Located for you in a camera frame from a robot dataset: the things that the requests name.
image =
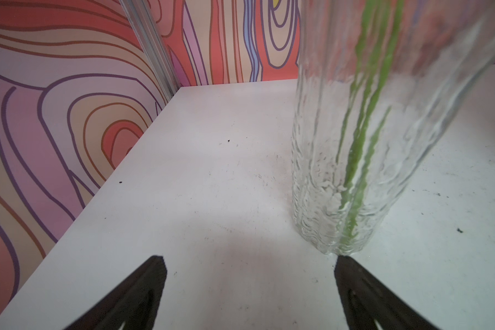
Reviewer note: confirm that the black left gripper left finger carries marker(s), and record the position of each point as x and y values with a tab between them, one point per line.
133	304

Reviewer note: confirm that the clear glass vase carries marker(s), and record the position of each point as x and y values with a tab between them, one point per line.
443	48

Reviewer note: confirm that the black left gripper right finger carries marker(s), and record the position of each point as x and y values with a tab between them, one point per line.
369	304

